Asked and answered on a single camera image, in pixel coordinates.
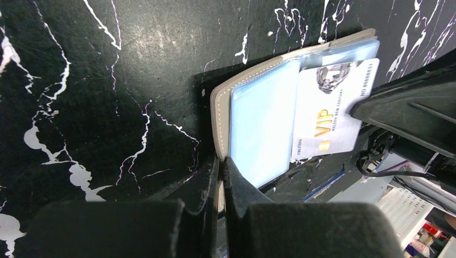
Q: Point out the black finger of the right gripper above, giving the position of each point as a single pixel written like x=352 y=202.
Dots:
x=419 y=106

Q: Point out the white VIP credit card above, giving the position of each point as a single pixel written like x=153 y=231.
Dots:
x=325 y=96

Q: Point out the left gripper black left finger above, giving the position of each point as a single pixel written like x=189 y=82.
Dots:
x=181 y=225

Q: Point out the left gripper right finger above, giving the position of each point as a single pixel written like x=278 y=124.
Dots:
x=256 y=226

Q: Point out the grey card holder wallet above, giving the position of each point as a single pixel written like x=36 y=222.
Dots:
x=253 y=112

